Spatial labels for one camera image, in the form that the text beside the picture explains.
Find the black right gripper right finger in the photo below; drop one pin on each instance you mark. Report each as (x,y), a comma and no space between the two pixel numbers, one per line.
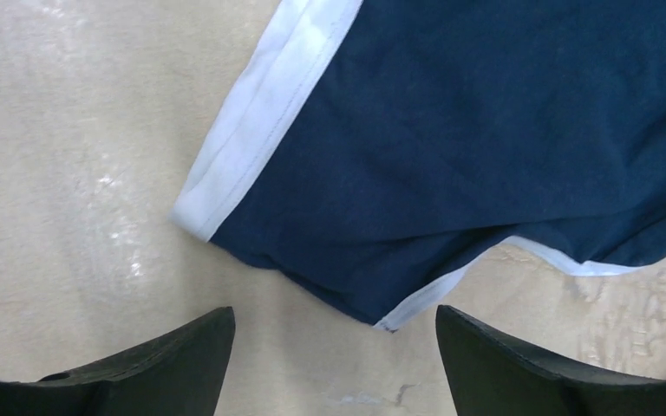
(490,372)

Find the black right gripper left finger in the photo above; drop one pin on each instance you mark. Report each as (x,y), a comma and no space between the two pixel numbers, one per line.
(179,373)

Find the navy blue underwear white trim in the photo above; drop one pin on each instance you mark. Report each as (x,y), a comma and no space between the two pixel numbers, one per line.
(371,151)

